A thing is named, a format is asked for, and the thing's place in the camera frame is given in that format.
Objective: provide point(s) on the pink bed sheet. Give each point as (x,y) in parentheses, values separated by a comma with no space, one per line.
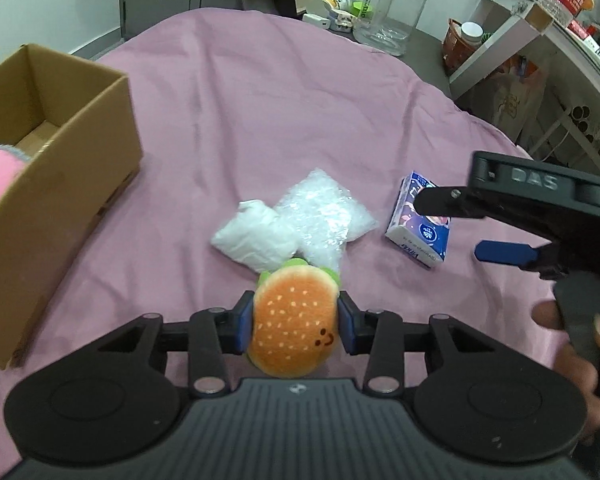
(255,110)

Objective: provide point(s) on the brown paper bag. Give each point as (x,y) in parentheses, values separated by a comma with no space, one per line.
(510,100)

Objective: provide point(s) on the clear plastic water jug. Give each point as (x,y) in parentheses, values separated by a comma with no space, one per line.
(390,5)

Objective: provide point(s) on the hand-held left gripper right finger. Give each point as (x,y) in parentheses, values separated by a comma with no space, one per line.
(346,327)

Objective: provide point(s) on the burger plush toy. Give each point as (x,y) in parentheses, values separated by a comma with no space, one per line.
(292,320)

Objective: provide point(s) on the person's right hand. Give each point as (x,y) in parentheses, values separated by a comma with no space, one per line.
(577,390)

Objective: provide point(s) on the small white chargers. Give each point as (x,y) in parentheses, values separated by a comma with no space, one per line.
(330,20)

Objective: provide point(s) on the brown cardboard box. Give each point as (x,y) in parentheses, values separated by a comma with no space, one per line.
(55,210)

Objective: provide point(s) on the brown basket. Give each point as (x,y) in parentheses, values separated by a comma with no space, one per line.
(455,57)

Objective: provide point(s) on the clear bubble wrap bag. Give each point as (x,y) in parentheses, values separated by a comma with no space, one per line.
(325,215)

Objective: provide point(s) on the white soft pack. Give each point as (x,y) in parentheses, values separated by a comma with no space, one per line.
(255,240)

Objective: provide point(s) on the blue tissue pack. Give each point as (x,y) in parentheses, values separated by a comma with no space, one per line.
(415,240)

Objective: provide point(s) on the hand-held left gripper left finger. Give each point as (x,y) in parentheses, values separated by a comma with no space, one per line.
(244,325)

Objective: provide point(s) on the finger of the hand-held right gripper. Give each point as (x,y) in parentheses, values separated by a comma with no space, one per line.
(445,202)
(505,252)

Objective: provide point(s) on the white desk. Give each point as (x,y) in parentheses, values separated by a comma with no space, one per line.
(505,40)

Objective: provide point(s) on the white lid jar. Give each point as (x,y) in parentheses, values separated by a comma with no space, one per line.
(471,32)

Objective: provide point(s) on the green lid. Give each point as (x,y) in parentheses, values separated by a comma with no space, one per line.
(362,9)

